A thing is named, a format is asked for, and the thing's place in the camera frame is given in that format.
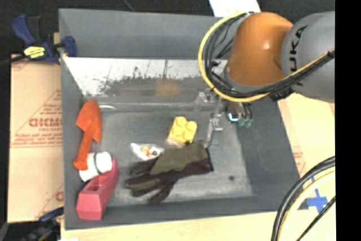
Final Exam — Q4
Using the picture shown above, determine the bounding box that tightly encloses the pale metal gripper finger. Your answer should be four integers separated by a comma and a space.
193, 88, 218, 111
203, 118, 224, 149

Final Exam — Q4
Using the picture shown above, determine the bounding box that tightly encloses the yellow toy brick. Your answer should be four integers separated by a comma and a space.
166, 116, 199, 147

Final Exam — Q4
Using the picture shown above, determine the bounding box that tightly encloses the green and brown glove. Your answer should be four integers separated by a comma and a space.
124, 140, 214, 205

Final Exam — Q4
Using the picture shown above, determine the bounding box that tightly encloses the grey metal bin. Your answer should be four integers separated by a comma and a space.
58, 8, 301, 230

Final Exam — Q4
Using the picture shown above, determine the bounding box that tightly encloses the orange toy shovel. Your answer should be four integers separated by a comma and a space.
73, 100, 103, 171

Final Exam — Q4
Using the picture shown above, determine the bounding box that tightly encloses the white roll with green band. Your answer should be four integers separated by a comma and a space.
79, 151, 113, 182

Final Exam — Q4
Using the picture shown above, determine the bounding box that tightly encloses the pink plastic block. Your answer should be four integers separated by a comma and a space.
75, 157, 120, 221

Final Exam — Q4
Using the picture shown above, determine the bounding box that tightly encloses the brown cardboard board, red print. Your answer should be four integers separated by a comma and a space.
6, 54, 336, 224

